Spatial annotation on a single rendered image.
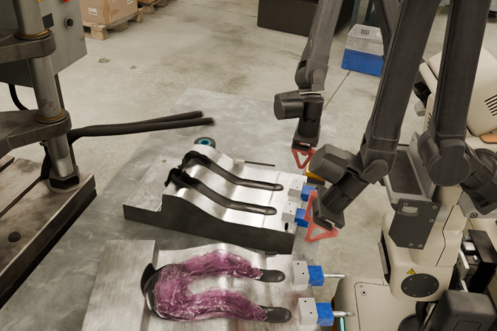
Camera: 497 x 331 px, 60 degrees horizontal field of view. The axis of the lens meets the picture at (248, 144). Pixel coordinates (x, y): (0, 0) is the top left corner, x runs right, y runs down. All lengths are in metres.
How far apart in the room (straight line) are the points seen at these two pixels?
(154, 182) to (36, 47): 0.50
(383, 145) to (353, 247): 1.62
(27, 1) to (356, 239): 1.94
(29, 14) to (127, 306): 0.75
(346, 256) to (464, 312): 1.14
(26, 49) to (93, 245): 0.55
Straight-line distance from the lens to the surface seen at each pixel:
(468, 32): 0.81
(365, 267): 2.37
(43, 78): 1.32
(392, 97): 0.82
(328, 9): 1.16
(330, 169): 0.89
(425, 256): 1.29
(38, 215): 1.44
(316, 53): 1.11
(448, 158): 0.88
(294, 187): 1.27
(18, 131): 1.36
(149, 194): 1.31
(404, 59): 0.80
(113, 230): 1.31
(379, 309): 1.86
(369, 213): 2.67
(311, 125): 1.13
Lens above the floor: 1.71
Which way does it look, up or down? 34 degrees down
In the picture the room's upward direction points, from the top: 4 degrees clockwise
